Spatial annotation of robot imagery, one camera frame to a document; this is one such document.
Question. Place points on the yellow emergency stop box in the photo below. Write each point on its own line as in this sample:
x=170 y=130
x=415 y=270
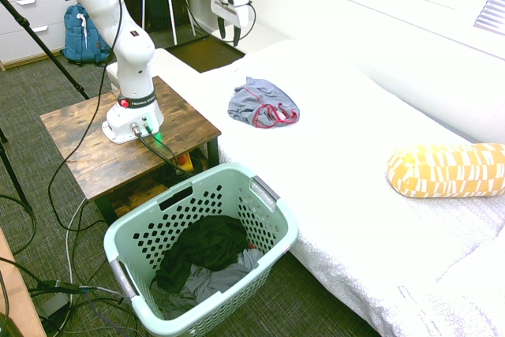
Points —
x=185 y=161

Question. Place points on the white pole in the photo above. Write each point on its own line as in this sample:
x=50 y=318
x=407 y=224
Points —
x=171 y=5

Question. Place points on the rustic wooden side table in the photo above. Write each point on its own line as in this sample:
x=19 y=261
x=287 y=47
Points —
x=102 y=155

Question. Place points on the white bed blanket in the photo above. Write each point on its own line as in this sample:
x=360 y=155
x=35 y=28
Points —
x=347 y=179

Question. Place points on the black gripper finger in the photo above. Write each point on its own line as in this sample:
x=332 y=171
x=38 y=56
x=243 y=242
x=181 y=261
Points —
x=236 y=36
x=222 y=28

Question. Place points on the grey garment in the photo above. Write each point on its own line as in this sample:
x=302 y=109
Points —
x=233 y=278

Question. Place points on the black camera tripod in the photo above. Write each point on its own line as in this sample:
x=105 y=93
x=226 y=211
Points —
x=43 y=49

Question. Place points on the light wooden furniture edge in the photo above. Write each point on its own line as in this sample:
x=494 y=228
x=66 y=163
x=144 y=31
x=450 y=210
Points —
x=17 y=297

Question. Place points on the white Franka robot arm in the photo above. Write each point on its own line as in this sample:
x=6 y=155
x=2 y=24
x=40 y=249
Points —
x=134 y=49

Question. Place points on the yellow patterned bolster pillow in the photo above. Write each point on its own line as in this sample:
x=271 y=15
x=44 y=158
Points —
x=446 y=171

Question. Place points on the white drawer dresser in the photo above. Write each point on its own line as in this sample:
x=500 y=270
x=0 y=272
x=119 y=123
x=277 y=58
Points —
x=27 y=1

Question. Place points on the window blind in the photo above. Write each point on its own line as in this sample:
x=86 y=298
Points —
x=493 y=9

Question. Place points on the black garment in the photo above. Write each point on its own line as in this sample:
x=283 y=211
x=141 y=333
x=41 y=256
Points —
x=205 y=246

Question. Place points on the mint green laundry basket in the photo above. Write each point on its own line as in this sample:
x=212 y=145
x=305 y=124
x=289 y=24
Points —
x=272 y=234

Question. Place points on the black tripod leg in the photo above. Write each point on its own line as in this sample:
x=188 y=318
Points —
x=12 y=171

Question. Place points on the grey shorts with red trim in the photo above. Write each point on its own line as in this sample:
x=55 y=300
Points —
x=260 y=100

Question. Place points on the blue backpack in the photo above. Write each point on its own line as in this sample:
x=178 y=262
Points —
x=77 y=43

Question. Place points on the grey power adapter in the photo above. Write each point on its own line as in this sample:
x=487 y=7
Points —
x=55 y=305

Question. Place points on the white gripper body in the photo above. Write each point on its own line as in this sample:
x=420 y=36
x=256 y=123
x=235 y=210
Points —
x=233 y=13

